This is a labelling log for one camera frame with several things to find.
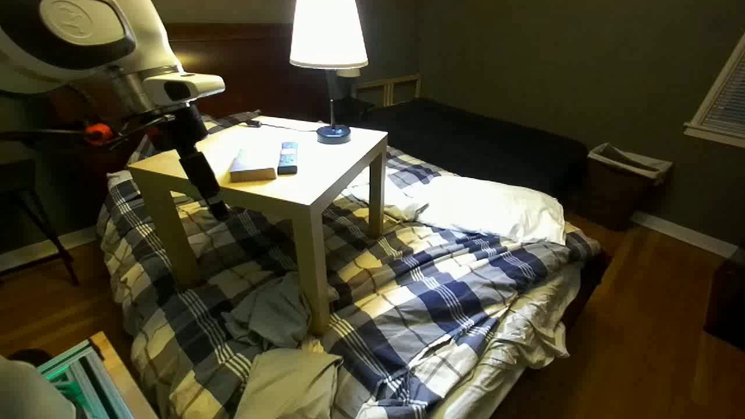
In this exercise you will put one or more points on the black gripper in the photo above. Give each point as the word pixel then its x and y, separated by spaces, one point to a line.
pixel 191 142

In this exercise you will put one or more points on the table lamp with white shade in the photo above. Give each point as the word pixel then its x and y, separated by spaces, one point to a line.
pixel 327 37

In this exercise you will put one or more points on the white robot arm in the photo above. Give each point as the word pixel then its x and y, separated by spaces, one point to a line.
pixel 46 48

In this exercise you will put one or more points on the grey hardcover book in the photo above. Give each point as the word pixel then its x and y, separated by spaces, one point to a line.
pixel 252 163

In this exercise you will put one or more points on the dark remote control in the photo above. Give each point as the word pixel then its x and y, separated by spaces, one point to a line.
pixel 287 156

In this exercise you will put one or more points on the light wooden side table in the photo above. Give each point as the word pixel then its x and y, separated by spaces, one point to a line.
pixel 327 176

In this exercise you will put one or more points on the grey crumpled cloth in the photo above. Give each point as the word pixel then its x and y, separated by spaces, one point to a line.
pixel 267 315

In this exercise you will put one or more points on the black tripod stand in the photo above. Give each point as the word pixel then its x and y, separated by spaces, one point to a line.
pixel 36 211

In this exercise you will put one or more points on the white baseboard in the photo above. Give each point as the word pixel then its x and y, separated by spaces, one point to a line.
pixel 682 233
pixel 38 251

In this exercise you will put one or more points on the wooden robot platform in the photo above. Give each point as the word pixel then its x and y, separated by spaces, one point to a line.
pixel 129 381

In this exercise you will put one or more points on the wooden bedside crate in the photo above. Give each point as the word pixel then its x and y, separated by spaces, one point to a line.
pixel 386 89

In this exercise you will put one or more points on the blue plaid duvet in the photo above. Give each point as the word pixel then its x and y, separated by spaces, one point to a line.
pixel 419 294

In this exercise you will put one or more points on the white pillow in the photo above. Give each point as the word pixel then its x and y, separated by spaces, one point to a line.
pixel 489 211

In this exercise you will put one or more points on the white bed sheet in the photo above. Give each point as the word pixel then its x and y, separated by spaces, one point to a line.
pixel 527 326

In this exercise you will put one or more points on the dark furniture piece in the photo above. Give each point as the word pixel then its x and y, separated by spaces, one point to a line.
pixel 727 304

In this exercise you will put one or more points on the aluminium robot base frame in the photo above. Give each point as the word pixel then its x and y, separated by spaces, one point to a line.
pixel 82 381

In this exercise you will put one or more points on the white window frame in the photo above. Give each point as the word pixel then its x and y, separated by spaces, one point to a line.
pixel 718 105

